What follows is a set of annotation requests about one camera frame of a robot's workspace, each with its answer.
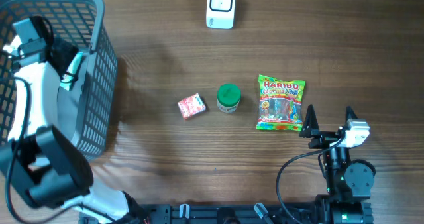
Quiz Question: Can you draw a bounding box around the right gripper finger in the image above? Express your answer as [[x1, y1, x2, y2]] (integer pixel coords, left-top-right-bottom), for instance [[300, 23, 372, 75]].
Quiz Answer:
[[345, 106, 358, 123], [299, 104, 321, 138]]

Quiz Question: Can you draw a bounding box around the teal tissue packet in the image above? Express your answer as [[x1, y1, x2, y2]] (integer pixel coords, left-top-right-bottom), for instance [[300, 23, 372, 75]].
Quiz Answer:
[[60, 52, 84, 91]]

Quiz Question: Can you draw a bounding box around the Haribo gummy bag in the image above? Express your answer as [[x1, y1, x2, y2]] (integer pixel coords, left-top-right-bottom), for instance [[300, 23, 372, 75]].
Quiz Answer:
[[256, 74, 305, 131]]

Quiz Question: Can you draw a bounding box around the green lid jar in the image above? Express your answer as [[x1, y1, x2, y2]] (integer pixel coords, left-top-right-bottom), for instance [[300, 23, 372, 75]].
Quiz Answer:
[[217, 84, 241, 113]]

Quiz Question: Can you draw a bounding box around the small red white candy pack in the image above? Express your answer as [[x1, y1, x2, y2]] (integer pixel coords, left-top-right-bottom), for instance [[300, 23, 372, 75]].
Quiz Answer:
[[177, 93, 206, 120]]

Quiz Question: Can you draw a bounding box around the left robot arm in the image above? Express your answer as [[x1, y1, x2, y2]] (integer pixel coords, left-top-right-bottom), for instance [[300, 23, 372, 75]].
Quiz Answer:
[[1, 16, 149, 223]]

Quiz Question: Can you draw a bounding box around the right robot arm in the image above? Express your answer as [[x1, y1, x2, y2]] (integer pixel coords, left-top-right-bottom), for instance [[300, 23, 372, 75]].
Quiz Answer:
[[299, 105, 376, 224]]

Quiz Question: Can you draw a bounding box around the white barcode scanner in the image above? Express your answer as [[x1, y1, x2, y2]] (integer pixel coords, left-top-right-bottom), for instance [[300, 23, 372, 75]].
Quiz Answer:
[[206, 0, 236, 29]]

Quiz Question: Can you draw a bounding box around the grey plastic shopping basket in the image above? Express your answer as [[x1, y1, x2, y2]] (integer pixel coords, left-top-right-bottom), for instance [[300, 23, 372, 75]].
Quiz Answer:
[[1, 0, 118, 161]]

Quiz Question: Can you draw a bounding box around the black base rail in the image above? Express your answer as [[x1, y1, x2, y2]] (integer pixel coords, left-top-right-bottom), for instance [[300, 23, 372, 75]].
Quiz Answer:
[[78, 202, 374, 224]]

